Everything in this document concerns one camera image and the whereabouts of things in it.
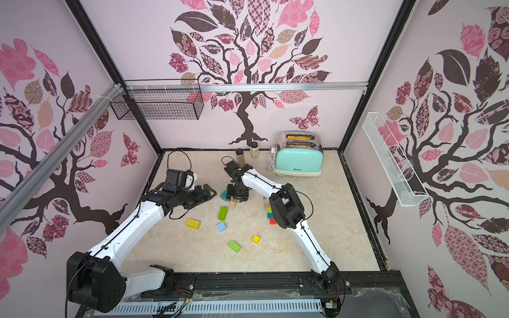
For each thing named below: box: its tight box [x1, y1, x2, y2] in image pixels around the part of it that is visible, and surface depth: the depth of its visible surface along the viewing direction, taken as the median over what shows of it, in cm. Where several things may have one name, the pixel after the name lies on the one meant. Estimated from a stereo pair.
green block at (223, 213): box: [217, 206, 229, 222], surface depth 95 cm
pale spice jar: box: [249, 141, 260, 159], surface depth 113 cm
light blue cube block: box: [217, 221, 227, 233], surface depth 89 cm
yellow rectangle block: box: [185, 218, 201, 230], surface depth 91 cm
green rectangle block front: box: [227, 240, 242, 254], surface depth 85 cm
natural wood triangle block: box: [228, 199, 240, 210], surface depth 97 cm
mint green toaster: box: [275, 131, 325, 177], surface depth 103 cm
